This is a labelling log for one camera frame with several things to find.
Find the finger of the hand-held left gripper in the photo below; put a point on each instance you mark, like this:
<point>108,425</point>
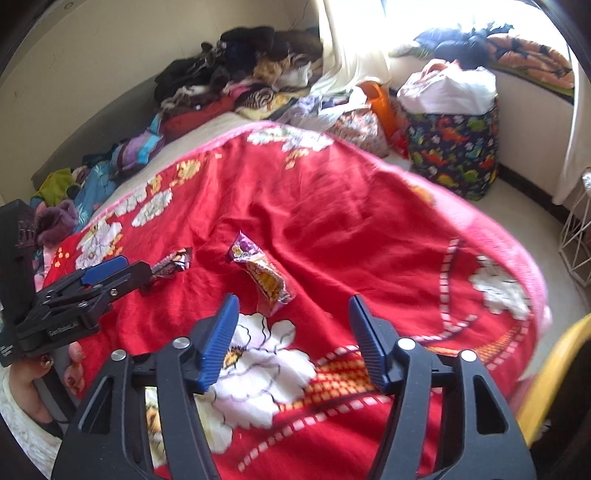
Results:
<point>104,270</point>
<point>131,277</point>

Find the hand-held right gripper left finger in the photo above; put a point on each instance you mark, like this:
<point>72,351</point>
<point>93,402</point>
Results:
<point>217,341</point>

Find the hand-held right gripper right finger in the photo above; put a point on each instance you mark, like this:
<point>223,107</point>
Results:
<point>369,341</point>

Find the dark small candy wrapper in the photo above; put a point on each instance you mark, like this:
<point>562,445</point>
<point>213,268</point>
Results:
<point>173,263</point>

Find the purple yellow snack wrapper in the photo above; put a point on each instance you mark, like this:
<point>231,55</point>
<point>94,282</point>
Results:
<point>263,272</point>

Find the yellow-rimmed black trash bin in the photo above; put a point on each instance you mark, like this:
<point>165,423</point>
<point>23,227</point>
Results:
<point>554,378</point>

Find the person's left hand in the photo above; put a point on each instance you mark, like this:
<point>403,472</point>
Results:
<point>23,392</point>

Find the purple fuzzy cloth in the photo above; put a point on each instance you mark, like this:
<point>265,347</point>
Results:
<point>55,221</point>

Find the blue floral cloth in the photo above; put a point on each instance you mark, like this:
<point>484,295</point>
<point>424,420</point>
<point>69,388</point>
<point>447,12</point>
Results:
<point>99,182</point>

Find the green cloth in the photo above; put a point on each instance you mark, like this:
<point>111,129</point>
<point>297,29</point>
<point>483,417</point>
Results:
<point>55,182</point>

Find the red floral blanket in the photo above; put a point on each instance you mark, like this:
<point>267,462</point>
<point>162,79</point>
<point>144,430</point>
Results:
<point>369,221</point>

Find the purple blue striped cloth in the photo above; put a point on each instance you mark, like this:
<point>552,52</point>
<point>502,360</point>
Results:
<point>138,147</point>

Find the dark red cloth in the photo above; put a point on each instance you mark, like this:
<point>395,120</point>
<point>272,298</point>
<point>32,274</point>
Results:
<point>194,115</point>

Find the floral patterned cloth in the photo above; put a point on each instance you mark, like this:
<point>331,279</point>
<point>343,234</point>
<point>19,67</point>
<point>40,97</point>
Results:
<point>360,129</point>

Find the dinosaur print laundry basket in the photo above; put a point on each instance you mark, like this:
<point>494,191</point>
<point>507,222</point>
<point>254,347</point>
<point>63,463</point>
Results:
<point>457,147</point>

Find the zebra print cloth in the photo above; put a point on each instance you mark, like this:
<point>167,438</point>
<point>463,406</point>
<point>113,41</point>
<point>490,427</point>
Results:
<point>261,97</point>

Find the orange bag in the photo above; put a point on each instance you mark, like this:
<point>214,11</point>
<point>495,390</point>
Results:
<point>381,106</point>

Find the lavender cloth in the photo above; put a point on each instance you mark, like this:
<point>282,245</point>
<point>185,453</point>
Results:
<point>323,108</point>

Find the pile of dark clothes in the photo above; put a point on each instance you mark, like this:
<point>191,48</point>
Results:
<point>240,60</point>

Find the large white plastic bag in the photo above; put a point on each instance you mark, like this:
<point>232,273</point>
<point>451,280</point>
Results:
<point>448,87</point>

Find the cream curtain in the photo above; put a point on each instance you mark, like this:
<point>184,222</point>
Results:
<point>355,46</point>
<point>572,138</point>

